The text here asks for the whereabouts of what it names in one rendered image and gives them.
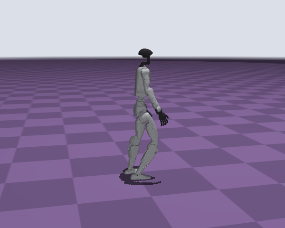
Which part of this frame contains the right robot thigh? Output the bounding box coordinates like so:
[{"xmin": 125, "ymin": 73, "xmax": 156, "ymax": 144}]
[{"xmin": 138, "ymin": 110, "xmax": 158, "ymax": 149}]

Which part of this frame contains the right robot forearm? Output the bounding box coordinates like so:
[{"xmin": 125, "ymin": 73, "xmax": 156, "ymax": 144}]
[{"xmin": 147, "ymin": 88, "xmax": 161, "ymax": 112}]

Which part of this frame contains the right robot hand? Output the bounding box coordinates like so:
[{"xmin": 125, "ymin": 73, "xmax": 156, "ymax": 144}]
[{"xmin": 155, "ymin": 109, "xmax": 169, "ymax": 126}]

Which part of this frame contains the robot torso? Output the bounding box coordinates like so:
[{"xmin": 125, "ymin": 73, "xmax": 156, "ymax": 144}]
[{"xmin": 134, "ymin": 65, "xmax": 151, "ymax": 116}]

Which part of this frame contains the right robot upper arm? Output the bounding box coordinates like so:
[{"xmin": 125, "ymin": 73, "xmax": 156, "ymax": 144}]
[{"xmin": 141, "ymin": 68, "xmax": 150, "ymax": 95}]

